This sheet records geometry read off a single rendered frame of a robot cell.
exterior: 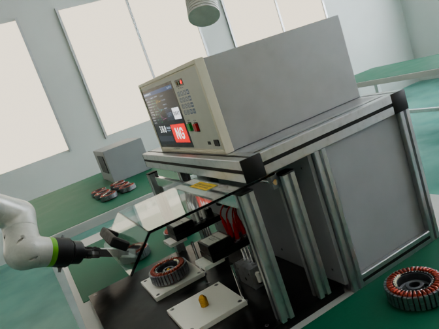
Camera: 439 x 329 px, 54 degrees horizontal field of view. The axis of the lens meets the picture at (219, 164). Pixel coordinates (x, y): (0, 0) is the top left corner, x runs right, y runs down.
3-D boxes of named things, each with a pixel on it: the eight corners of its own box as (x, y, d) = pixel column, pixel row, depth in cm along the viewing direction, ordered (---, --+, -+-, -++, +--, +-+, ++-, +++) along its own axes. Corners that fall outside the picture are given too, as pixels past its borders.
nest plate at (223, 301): (190, 339, 93) (188, 334, 93) (168, 314, 106) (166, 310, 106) (247, 304, 99) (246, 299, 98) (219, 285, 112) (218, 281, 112)
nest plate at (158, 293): (157, 301, 115) (155, 297, 114) (142, 285, 128) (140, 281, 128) (205, 275, 120) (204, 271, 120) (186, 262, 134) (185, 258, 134)
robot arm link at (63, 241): (59, 234, 134) (46, 234, 140) (56, 273, 131) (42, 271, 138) (78, 235, 138) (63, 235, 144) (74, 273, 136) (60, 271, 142)
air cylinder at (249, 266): (255, 290, 104) (248, 269, 103) (240, 281, 110) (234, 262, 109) (272, 280, 106) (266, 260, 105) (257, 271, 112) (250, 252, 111)
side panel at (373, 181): (355, 293, 93) (313, 153, 87) (345, 288, 96) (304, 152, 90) (440, 236, 104) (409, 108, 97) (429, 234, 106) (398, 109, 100)
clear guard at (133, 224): (130, 277, 73) (117, 245, 72) (104, 247, 95) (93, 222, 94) (283, 200, 86) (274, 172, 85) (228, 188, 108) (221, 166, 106)
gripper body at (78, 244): (61, 263, 142) (86, 263, 149) (74, 264, 136) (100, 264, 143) (63, 240, 143) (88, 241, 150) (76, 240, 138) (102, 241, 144)
